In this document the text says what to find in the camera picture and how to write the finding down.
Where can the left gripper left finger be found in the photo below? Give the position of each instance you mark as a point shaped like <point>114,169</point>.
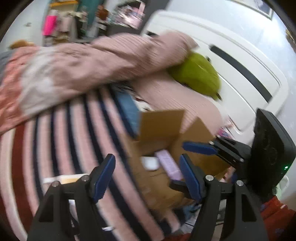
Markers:
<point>69,210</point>

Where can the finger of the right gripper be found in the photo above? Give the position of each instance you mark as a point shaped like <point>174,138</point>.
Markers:
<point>200,148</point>

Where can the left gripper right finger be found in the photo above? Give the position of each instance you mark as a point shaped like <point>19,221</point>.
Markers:
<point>242,219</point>

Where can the purple Tears of Themis box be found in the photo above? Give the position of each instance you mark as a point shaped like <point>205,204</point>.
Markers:
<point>168,164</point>

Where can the red monkey print garment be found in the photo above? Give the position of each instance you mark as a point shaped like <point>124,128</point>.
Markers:
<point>276,216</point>

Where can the brown cardboard box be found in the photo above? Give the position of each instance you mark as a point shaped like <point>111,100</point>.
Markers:
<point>161,131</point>

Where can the striped pink bed sheet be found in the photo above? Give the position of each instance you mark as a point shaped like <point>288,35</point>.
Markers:
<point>73,138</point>

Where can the pink ribbed pillow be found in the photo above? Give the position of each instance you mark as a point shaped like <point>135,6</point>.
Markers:
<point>162,92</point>

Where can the white bed headboard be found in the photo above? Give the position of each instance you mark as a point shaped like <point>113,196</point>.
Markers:
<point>249,80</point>

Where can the green plush pillow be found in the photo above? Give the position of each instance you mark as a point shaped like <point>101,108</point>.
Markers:
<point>197,73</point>

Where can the pink ribbed duvet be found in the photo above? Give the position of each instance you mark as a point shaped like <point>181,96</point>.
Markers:
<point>34,79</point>

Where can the grey shelving unit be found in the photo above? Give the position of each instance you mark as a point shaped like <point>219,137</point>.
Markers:
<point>130,16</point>

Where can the brown plush toy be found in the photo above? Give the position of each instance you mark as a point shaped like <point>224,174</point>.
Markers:
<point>21,43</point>

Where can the teal curtain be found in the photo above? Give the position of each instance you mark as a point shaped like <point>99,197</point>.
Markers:
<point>91,7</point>

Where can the pink shopping bag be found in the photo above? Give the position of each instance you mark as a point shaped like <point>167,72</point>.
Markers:
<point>49,25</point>

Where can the yellow top wooden shelf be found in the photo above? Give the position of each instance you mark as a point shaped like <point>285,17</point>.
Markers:
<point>65,12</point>

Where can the framed wall picture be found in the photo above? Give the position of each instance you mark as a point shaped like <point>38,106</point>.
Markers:
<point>257,5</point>

